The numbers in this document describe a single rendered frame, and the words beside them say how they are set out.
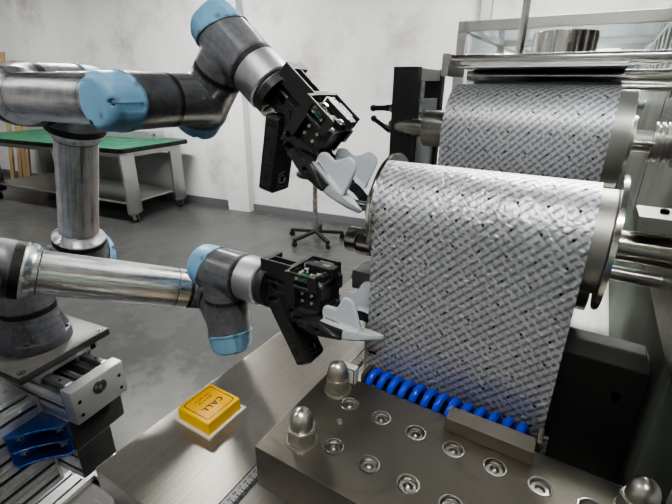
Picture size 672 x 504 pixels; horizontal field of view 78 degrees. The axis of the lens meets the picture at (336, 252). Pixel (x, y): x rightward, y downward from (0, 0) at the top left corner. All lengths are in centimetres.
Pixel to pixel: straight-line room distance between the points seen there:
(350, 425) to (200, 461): 26
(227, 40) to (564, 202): 47
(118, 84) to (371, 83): 380
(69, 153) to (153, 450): 64
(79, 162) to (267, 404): 65
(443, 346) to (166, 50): 534
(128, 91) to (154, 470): 51
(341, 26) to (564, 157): 388
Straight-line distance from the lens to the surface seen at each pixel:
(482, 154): 71
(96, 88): 61
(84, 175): 108
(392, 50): 427
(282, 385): 80
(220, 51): 65
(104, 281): 82
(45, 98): 77
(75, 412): 115
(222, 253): 71
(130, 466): 72
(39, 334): 119
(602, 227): 48
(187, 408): 75
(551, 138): 69
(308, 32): 460
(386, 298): 56
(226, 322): 74
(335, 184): 55
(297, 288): 59
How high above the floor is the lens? 140
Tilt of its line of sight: 22 degrees down
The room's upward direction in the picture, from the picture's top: 1 degrees clockwise
